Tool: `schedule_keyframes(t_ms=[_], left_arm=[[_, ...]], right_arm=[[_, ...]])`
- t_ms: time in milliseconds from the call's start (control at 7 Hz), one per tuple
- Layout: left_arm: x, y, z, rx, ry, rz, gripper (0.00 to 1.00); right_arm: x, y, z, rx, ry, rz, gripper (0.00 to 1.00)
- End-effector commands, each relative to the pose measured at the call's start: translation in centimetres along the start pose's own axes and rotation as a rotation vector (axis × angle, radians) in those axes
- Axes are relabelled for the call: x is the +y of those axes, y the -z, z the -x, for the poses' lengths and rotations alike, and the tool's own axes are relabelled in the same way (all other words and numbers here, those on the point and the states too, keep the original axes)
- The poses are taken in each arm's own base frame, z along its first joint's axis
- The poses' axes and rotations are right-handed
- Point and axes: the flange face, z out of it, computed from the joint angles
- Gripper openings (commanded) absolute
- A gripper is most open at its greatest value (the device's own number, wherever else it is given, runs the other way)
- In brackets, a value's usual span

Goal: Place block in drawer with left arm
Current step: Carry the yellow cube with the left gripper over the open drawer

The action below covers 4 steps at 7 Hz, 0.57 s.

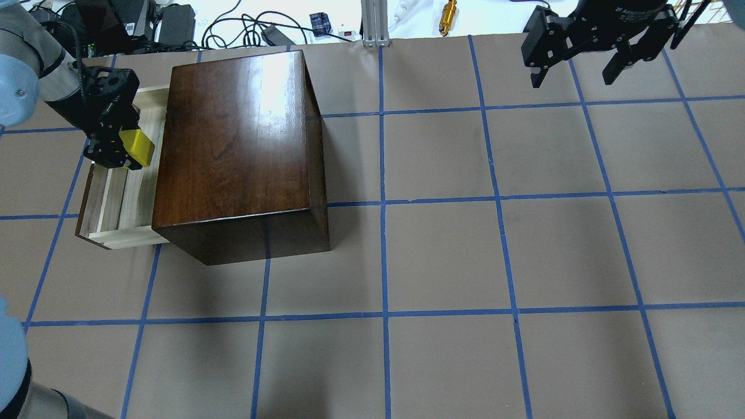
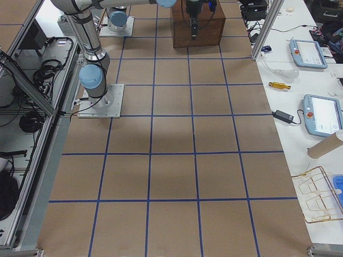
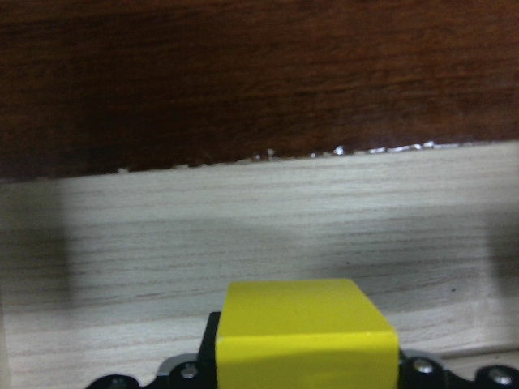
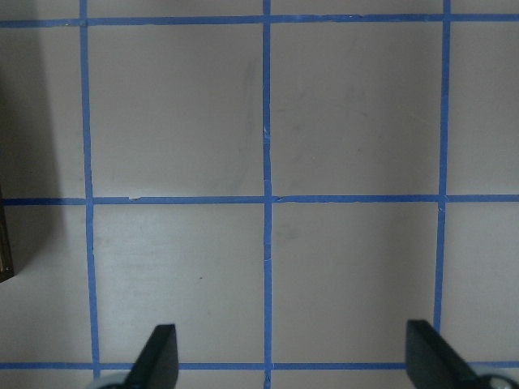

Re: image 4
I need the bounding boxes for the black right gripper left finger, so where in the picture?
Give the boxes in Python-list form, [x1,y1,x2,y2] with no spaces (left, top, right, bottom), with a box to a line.
[123,324,179,389]

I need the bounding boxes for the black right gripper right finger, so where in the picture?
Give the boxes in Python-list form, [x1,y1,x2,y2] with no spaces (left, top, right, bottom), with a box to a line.
[405,319,487,389]

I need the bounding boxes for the dark brown wooden drawer cabinet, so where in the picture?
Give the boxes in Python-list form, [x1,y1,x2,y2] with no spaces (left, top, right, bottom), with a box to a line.
[1,85,15,283]

